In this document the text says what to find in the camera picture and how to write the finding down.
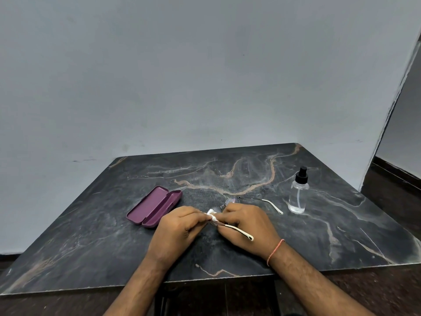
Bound person's left hand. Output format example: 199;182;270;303
146;205;213;266

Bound person's right hand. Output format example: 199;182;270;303
218;203;282;260

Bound metal frame eyeglasses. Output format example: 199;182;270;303
210;195;284;243

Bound maroon glasses case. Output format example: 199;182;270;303
126;185;183;229

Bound clear spray bottle black cap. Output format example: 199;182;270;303
288;166;310;215

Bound person's right forearm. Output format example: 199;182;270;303
269;243;375;316

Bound orange thread wrist bracelet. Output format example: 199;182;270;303
266;238;285;268

